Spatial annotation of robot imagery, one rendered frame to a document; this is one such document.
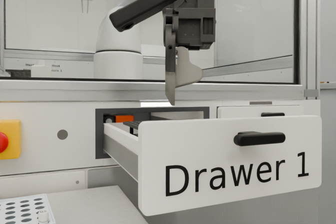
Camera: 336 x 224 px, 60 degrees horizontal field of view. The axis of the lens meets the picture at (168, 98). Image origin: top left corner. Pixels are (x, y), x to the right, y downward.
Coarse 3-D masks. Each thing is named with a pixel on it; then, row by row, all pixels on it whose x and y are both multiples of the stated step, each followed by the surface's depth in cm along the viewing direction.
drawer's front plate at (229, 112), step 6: (222, 108) 76; (228, 108) 76; (234, 108) 77; (240, 108) 78; (246, 108) 78; (252, 108) 79; (258, 108) 80; (264, 108) 81; (270, 108) 82; (276, 108) 82; (282, 108) 83; (288, 108) 84; (294, 108) 85; (300, 108) 86; (222, 114) 76; (228, 114) 76; (234, 114) 77; (240, 114) 78; (246, 114) 78; (252, 114) 79; (258, 114) 80; (288, 114) 84; (294, 114) 85; (300, 114) 86
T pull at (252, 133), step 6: (240, 132) 38; (246, 132) 38; (252, 132) 38; (258, 132) 38; (264, 132) 37; (270, 132) 37; (276, 132) 37; (282, 132) 37; (234, 138) 35; (240, 138) 35; (246, 138) 35; (252, 138) 35; (258, 138) 36; (264, 138) 36; (270, 138) 36; (276, 138) 37; (282, 138) 37; (240, 144) 35; (246, 144) 35; (252, 144) 35; (258, 144) 36
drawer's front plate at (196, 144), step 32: (160, 128) 34; (192, 128) 36; (224, 128) 38; (256, 128) 40; (288, 128) 42; (320, 128) 45; (160, 160) 35; (192, 160) 36; (224, 160) 38; (256, 160) 40; (288, 160) 42; (320, 160) 45; (160, 192) 35; (192, 192) 36; (224, 192) 38; (256, 192) 40
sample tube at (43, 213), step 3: (42, 210) 38; (45, 210) 38; (39, 213) 37; (42, 213) 37; (45, 213) 37; (39, 216) 37; (42, 216) 37; (45, 216) 37; (39, 219) 37; (42, 219) 37; (45, 219) 37; (39, 222) 37; (42, 222) 37; (45, 222) 37
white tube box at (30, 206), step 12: (0, 204) 44; (12, 204) 44; (24, 204) 44; (36, 204) 45; (48, 204) 43; (0, 216) 39; (12, 216) 40; (24, 216) 41; (36, 216) 39; (48, 216) 39
